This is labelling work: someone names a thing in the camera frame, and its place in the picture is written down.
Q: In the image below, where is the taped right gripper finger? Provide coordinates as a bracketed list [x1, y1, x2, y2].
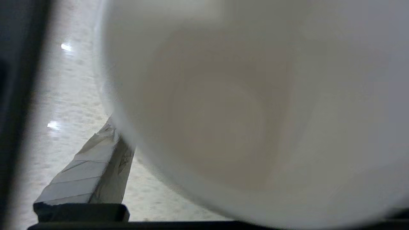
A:
[33, 117, 136, 223]

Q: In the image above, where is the black cup white inside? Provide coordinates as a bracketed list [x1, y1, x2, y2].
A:
[94, 0, 409, 230]

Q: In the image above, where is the black rectangular serving tray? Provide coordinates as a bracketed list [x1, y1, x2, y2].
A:
[0, 0, 53, 227]

